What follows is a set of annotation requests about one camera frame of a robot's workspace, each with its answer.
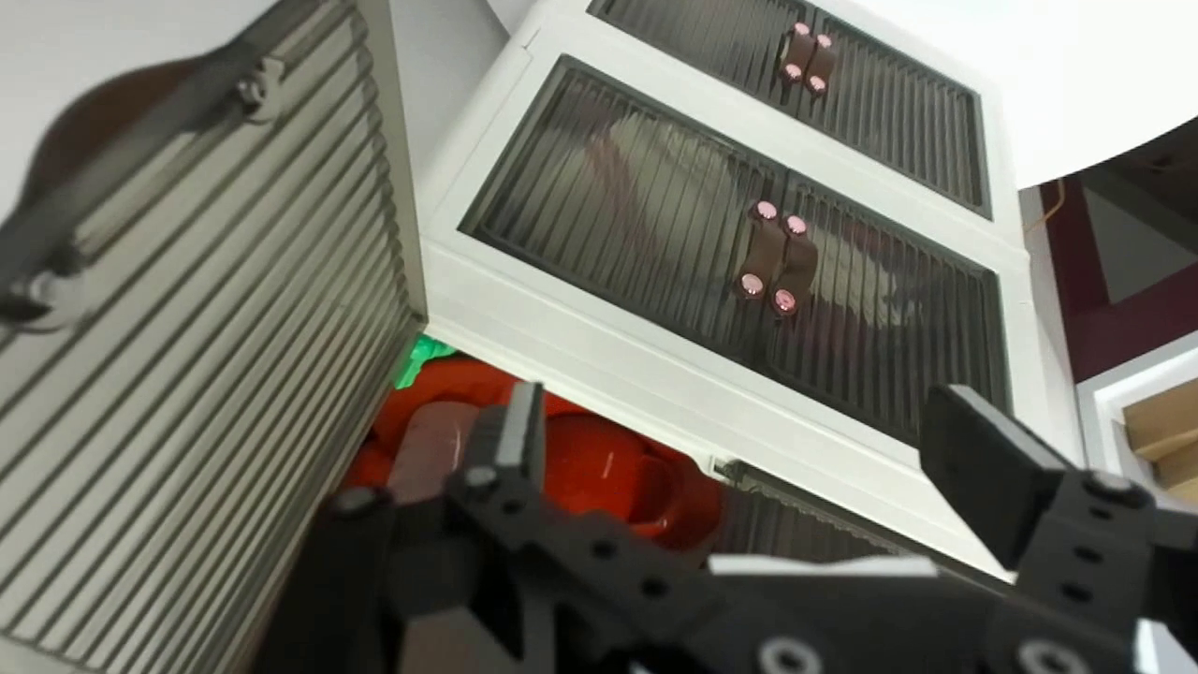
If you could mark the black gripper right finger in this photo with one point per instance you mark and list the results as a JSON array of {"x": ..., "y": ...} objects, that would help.
[{"x": 985, "y": 460}]

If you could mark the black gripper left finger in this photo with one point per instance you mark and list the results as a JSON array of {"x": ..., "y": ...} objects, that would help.
[{"x": 519, "y": 435}]

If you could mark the clear plastic jug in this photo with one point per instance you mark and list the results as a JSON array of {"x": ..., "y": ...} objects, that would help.
[{"x": 430, "y": 452}]

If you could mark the white three-tier cabinet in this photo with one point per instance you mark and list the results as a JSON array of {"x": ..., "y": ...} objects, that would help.
[{"x": 547, "y": 323}]

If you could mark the dark ribbed cabinet door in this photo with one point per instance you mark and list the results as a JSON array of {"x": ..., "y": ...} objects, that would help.
[
  {"x": 648, "y": 225},
  {"x": 899, "y": 113}
]

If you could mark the open translucent ribbed cabinet door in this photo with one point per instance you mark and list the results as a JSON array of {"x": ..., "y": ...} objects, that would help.
[{"x": 210, "y": 397}]

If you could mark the red toy with green part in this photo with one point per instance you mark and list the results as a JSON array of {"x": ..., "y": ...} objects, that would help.
[{"x": 611, "y": 473}]

